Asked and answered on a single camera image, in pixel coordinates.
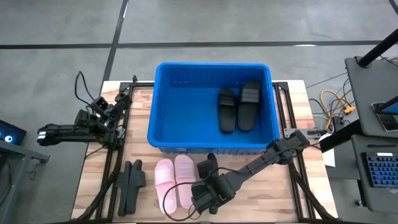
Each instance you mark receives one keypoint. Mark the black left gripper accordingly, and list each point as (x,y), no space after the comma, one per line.
(111,115)

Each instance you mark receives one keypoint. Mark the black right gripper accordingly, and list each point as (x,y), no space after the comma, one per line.
(224,186)

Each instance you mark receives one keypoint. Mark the pink rubber slide sandal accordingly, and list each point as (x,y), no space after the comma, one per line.
(165,186)
(185,174)

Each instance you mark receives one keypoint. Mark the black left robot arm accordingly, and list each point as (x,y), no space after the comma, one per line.
(62,132)

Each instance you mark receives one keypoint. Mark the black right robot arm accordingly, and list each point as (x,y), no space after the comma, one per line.
(264,158)

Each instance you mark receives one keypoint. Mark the blue plastic bin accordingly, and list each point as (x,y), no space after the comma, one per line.
(183,118)

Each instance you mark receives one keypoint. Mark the white paper sheet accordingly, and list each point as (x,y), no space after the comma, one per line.
(329,157)

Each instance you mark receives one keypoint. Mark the black slanted bar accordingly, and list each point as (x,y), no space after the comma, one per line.
(339,137)

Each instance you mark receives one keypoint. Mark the grey side cart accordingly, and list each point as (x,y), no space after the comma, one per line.
(9,174)

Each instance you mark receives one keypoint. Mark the grey desk with keyboard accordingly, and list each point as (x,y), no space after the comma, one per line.
(360,199)

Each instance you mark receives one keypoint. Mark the backlit keyboard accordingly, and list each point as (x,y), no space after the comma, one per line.
(382,169)

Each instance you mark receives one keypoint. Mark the grey desk with pole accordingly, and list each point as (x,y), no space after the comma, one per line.
(363,93)

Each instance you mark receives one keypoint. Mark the tablet with dark screen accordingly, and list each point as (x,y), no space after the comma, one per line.
(387,121)

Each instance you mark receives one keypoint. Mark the black pole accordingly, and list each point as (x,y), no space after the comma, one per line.
(377,48)

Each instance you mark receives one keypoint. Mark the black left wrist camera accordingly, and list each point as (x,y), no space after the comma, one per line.
(100,104)

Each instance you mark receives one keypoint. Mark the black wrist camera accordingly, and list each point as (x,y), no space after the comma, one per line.
(100,104)
(199,196)

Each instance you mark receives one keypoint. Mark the black aluminium frame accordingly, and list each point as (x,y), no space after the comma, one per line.
(140,84)

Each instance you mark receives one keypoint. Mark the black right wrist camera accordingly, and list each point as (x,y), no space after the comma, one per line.
(199,196)

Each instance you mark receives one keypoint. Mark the grey metal frame bracket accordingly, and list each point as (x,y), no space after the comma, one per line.
(288,133)
(121,133)

